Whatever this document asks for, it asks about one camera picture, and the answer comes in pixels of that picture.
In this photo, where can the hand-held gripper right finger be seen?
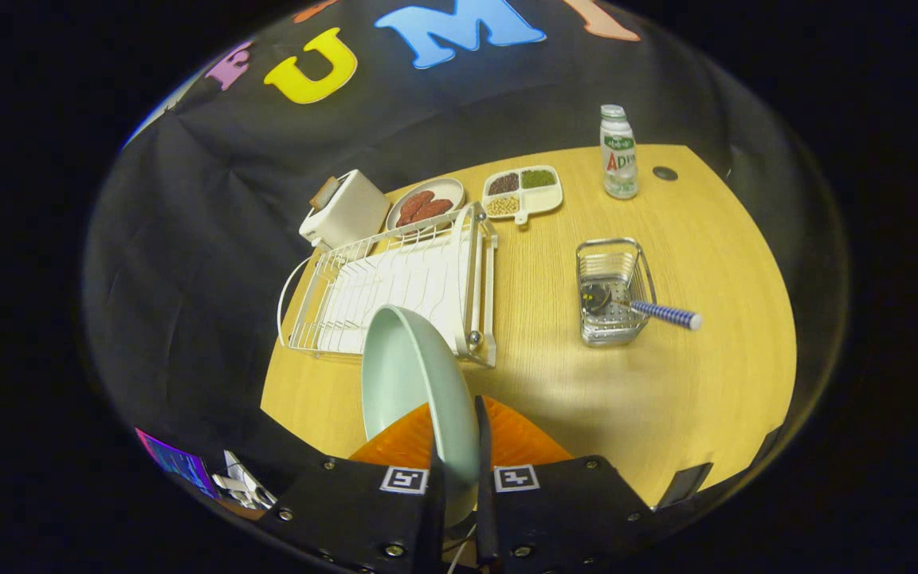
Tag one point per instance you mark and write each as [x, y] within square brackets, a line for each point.
[484, 510]

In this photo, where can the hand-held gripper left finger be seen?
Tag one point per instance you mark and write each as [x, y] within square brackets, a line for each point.
[347, 518]

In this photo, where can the pale green plate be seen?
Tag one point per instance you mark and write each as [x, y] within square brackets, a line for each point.
[411, 383]

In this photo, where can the beige round plate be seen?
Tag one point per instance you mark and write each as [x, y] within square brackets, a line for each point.
[447, 190]

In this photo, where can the white plastic object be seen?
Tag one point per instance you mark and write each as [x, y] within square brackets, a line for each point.
[240, 482]

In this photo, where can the computer monitor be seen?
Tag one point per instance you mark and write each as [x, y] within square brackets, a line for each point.
[176, 462]

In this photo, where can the black rectangular object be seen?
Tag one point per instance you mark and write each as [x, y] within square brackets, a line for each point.
[684, 483]

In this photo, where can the reddish brown meat patty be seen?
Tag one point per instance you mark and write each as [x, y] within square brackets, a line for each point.
[433, 210]
[415, 202]

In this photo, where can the white toaster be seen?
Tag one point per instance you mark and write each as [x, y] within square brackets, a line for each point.
[351, 211]

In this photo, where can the white divided tray with beans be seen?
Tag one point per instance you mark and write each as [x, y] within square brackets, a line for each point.
[547, 199]

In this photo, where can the toast slice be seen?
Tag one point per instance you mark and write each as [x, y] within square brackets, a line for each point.
[323, 191]

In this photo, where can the black backdrop cloth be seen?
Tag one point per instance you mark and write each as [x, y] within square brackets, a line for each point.
[228, 199]

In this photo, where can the white drink bottle green label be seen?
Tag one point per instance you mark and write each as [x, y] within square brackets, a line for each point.
[620, 159]

